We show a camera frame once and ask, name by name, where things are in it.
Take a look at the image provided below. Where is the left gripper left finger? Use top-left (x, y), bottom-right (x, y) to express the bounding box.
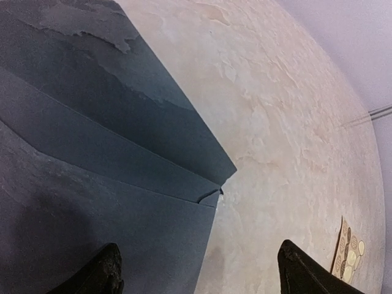
top-left (48, 243), bottom-right (124, 294)

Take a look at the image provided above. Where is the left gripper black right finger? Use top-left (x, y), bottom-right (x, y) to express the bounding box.
top-left (277, 239), bottom-right (362, 294)

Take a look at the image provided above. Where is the round sticker seal sheet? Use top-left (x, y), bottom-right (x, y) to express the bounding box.
top-left (330, 217), bottom-right (365, 284)

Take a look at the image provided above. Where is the blue grey envelope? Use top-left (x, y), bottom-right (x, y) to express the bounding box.
top-left (1, 1), bottom-right (236, 293)

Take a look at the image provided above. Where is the right aluminium corner post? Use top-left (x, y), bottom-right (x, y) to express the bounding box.
top-left (336, 105), bottom-right (392, 129)

